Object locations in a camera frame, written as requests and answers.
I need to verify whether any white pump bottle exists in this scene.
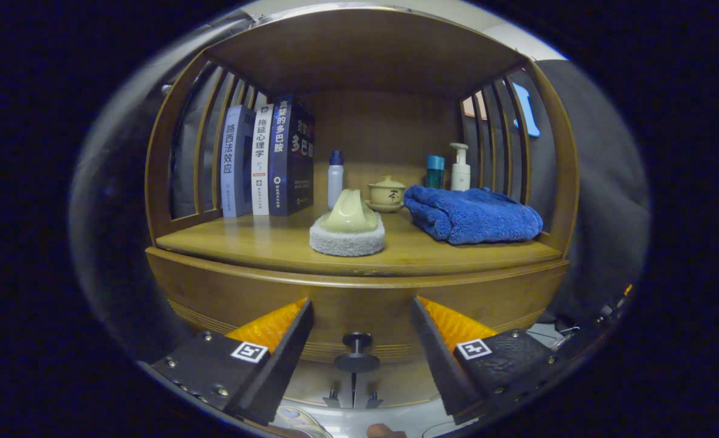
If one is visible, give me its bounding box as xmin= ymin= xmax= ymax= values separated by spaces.
xmin=450 ymin=143 xmax=471 ymax=192

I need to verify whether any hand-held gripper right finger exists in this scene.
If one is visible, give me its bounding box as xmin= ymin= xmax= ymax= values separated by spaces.
xmin=410 ymin=296 xmax=564 ymax=425

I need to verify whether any dark blue book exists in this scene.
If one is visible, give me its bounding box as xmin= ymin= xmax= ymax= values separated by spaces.
xmin=268 ymin=94 xmax=316 ymax=217

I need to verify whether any wooden cabinet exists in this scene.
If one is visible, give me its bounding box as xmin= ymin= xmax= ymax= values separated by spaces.
xmin=145 ymin=6 xmax=580 ymax=409

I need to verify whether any scrub brush with green handle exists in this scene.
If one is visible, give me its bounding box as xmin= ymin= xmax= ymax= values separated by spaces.
xmin=309 ymin=189 xmax=386 ymax=257

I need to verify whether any wooden cabinet door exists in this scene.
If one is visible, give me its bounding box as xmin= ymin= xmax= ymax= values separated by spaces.
xmin=285 ymin=360 xmax=354 ymax=408
xmin=355 ymin=360 xmax=445 ymax=408

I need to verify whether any blue folded towel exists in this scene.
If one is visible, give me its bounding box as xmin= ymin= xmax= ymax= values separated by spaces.
xmin=403 ymin=185 xmax=544 ymax=246

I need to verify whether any light blue book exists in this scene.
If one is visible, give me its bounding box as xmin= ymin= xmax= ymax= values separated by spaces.
xmin=220 ymin=105 xmax=257 ymax=218

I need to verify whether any white bottle with blue cap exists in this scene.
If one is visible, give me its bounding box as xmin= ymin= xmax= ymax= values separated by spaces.
xmin=327 ymin=150 xmax=345 ymax=210

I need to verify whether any teal bottle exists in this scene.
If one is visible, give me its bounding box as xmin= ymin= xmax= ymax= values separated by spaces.
xmin=426 ymin=155 xmax=446 ymax=189

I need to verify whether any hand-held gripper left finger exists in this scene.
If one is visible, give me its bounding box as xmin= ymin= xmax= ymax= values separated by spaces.
xmin=151 ymin=298 xmax=315 ymax=426

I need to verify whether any beige lidded teacup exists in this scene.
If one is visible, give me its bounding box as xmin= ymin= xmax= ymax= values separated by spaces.
xmin=365 ymin=175 xmax=407 ymax=214

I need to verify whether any white book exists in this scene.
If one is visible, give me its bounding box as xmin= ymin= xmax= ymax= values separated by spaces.
xmin=251 ymin=103 xmax=275 ymax=216

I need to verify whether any wooden countertop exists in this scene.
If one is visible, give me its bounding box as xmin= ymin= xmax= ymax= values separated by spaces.
xmin=156 ymin=204 xmax=564 ymax=277

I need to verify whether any wooden drawer with black knob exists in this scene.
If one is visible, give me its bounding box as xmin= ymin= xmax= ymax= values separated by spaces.
xmin=147 ymin=246 xmax=570 ymax=373

